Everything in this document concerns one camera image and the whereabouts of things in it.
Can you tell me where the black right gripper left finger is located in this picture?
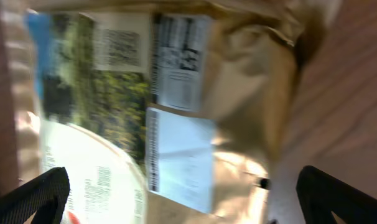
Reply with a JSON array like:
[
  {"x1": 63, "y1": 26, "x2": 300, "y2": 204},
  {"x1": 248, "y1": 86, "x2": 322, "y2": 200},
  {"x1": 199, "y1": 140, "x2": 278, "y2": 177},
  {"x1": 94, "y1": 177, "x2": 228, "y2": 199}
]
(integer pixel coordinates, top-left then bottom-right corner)
[{"x1": 0, "y1": 167, "x2": 70, "y2": 224}]

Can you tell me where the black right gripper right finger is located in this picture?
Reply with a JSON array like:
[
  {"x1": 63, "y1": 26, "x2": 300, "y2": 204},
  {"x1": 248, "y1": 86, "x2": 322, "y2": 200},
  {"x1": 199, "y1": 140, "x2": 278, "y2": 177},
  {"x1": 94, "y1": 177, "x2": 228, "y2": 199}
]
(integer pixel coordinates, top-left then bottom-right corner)
[{"x1": 296, "y1": 166, "x2": 377, "y2": 224}]

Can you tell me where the gold foil food bag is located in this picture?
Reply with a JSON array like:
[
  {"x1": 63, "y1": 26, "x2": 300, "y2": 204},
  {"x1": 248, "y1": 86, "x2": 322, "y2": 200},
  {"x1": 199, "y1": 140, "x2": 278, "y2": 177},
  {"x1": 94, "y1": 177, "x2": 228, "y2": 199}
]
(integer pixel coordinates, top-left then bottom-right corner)
[{"x1": 0, "y1": 0, "x2": 341, "y2": 223}]

